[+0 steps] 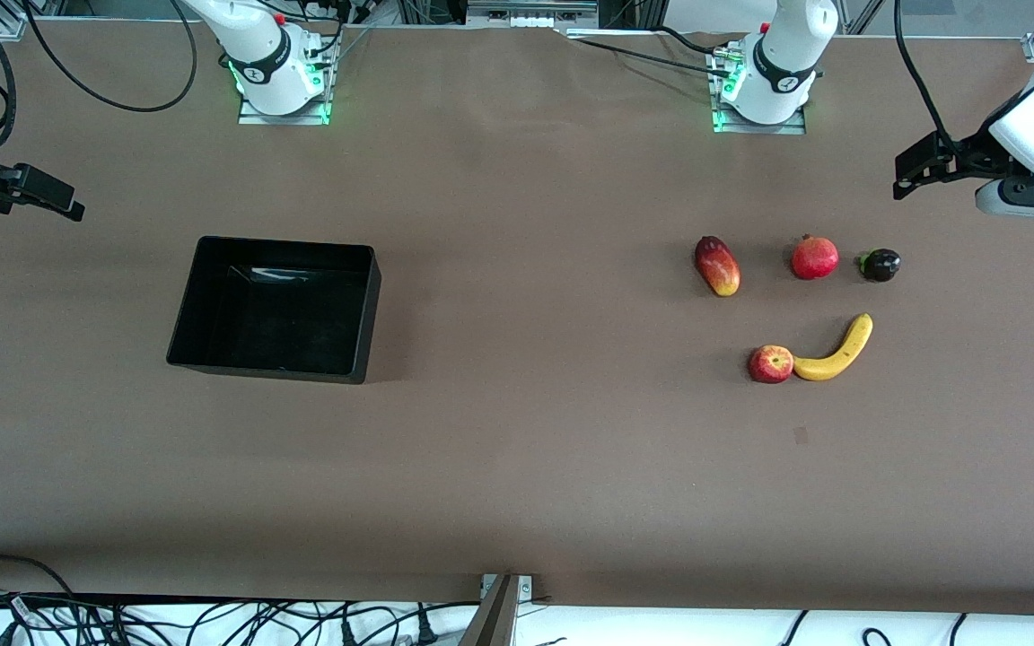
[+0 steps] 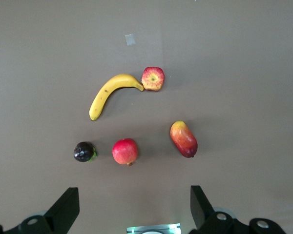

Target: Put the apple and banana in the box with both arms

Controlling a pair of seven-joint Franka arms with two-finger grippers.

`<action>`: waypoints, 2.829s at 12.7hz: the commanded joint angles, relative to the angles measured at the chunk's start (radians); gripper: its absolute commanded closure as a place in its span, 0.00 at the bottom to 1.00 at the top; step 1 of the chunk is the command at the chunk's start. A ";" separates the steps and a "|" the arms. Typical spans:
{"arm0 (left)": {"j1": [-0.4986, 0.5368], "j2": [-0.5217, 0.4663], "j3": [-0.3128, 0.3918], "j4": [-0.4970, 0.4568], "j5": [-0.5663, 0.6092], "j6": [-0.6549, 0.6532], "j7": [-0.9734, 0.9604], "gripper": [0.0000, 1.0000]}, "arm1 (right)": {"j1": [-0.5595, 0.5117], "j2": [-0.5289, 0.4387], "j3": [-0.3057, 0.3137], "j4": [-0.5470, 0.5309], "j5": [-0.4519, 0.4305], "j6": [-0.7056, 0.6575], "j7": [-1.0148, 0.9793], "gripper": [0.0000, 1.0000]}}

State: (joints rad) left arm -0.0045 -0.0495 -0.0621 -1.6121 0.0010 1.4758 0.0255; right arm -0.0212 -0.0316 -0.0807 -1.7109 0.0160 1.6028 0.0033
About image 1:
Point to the dark purple mangosteen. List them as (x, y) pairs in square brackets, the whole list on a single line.
[(882, 266)]

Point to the silver metal frame bracket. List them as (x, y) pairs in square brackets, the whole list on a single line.
[(526, 7)]

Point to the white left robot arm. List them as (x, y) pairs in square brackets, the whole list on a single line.
[(782, 72)]

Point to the red pomegranate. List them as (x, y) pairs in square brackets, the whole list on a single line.
[(815, 258)]

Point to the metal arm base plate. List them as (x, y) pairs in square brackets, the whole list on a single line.
[(791, 128), (252, 116)]

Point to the yellow banana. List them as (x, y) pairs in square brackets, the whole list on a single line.
[(840, 360)]

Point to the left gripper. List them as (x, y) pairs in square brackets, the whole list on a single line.
[(975, 154)]

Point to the red yellow mango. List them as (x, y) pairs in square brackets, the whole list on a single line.
[(717, 267)]

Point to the white connector strip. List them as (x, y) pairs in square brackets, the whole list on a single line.
[(530, 21)]

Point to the black plastic box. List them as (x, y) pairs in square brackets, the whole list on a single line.
[(275, 314)]

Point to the small metal corner bracket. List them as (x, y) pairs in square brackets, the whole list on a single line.
[(526, 588)]

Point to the aluminium profile post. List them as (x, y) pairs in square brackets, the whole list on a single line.
[(492, 619)]

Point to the red apple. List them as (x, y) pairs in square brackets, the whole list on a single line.
[(770, 364)]

